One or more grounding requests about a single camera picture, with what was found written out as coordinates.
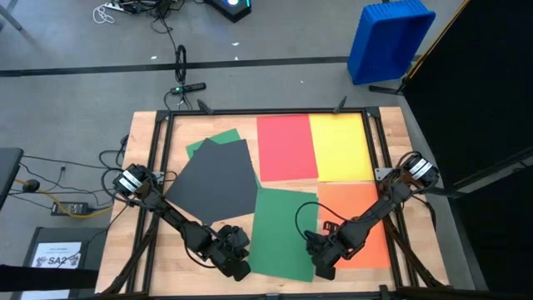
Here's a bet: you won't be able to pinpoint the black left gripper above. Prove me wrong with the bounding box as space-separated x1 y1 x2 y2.
207 224 252 273

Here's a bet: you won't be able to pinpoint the orange paper sheet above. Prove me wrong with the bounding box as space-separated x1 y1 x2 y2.
317 182 392 271

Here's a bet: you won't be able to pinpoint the black paper sheet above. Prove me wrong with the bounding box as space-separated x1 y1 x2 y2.
165 137 261 227

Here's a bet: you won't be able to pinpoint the yellow paper sheet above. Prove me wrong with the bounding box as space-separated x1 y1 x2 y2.
308 112 375 183

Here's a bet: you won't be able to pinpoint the red paper sheet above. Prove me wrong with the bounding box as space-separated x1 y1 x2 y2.
256 115 320 183

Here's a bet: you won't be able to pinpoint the grey metal mounting plate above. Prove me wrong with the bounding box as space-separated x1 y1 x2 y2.
373 167 395 183

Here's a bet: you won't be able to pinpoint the black USB hub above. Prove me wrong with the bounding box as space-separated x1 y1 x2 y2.
169 82 207 96

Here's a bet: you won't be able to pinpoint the white SA2 label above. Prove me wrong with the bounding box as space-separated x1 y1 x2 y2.
29 241 83 270

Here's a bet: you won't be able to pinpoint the black case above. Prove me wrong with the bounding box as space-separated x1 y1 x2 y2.
19 226 108 300

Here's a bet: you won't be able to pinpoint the black round plug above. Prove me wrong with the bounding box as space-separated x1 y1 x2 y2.
22 178 42 194

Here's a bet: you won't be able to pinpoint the blue plastic bin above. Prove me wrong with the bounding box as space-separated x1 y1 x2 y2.
346 0 437 87

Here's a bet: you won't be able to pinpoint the black partition panel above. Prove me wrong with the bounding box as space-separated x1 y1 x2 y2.
401 0 533 300

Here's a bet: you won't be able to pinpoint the black furniture corner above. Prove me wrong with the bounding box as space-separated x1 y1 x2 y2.
0 146 25 212

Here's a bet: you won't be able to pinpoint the black computer with lights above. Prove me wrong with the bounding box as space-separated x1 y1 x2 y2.
205 0 253 23

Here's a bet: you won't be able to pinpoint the grey metal leg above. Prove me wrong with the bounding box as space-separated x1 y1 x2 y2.
0 0 45 49

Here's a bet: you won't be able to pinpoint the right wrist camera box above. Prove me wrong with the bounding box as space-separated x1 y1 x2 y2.
315 260 338 282

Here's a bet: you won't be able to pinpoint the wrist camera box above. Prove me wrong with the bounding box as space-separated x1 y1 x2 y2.
315 260 338 282
231 260 252 283

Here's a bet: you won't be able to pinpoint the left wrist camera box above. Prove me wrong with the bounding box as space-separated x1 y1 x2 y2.
231 260 252 283

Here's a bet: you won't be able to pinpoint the yellow floor cable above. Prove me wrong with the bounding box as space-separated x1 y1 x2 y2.
14 177 114 221

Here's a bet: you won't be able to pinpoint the black aluminium table frame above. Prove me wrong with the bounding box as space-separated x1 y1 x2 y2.
94 107 453 300

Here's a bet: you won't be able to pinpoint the coiled black cable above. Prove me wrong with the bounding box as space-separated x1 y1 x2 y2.
174 43 188 86

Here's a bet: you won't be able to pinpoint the black floor cable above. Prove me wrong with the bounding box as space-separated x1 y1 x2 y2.
16 132 141 251

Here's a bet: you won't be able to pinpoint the tangled black cables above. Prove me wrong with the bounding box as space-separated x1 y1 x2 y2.
118 0 197 55

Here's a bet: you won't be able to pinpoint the white cable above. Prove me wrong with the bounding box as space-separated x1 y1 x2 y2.
92 2 117 25

